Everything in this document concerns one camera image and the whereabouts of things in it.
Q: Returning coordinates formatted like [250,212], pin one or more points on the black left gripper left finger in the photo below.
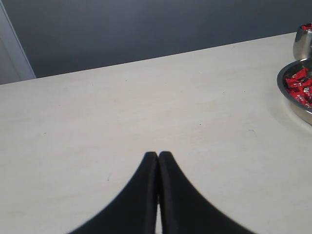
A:
[134,209]

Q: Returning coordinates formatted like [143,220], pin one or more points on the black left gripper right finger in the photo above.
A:
[184,210]

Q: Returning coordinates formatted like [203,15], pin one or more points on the round steel plate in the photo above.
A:
[300,110]

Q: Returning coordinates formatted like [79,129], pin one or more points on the small steel cup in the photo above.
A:
[302,46]

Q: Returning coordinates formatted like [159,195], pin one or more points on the red candies inside cup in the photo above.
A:
[306,27]

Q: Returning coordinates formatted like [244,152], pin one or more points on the red candy left edge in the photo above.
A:
[301,99]

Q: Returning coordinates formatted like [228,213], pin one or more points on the red candy top left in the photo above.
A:
[299,80]

